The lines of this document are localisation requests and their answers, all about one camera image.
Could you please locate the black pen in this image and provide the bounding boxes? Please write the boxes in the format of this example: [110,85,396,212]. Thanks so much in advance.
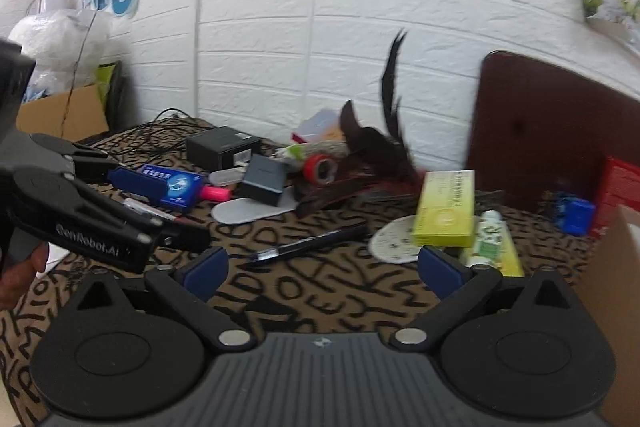
[246,222,369,265]

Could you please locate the black cables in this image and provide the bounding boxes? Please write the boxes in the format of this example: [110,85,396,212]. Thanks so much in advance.
[94,107,212,148]

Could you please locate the pink highlighter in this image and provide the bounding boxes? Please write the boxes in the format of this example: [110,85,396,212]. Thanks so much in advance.
[198,186,232,202]

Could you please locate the white dotted round pad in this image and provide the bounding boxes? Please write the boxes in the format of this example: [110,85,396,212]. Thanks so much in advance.
[368,216,421,265]

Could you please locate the black cardboard box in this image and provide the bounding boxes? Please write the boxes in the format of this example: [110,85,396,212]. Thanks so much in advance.
[186,127,262,171]

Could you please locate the blue medicine box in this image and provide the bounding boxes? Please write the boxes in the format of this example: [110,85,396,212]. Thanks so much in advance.
[139,164,205,212]

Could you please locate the black power adapter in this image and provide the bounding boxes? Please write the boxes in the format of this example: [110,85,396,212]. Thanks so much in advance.
[239,155,286,206]

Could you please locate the brown cardboard box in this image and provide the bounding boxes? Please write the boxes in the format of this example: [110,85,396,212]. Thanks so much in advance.
[16,84,108,142]

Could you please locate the left hand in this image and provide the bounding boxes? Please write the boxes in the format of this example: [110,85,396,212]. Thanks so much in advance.
[0,243,49,310]

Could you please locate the clear plastic case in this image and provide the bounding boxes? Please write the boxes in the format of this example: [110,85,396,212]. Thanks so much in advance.
[208,168,245,187]

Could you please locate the green white long box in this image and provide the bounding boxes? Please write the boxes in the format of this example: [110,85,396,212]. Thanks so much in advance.
[460,210,524,277]

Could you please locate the grey insole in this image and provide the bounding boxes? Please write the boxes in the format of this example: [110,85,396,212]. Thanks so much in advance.
[210,197,297,225]

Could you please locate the small blue packet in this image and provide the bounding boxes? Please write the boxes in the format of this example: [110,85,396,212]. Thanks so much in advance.
[553,196,596,236]

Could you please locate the dark brown headboard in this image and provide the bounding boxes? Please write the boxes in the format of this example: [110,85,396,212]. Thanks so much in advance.
[465,51,639,211]

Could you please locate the red capped white marker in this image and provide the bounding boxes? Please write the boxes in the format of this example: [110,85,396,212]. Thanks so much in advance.
[122,198,178,221]

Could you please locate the red tape roll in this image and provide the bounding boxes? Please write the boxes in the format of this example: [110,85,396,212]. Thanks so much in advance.
[303,154,338,185]

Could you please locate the yellow medicine box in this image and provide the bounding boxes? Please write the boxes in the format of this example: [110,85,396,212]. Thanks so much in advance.
[412,170,475,247]

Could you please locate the red box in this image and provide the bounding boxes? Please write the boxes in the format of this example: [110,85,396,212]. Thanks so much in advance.
[589,157,640,239]

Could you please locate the red white carton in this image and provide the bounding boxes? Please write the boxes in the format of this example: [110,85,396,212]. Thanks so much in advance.
[292,108,344,143]

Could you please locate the cardboard storage box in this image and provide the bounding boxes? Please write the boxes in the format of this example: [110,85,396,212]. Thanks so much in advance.
[576,206,640,426]

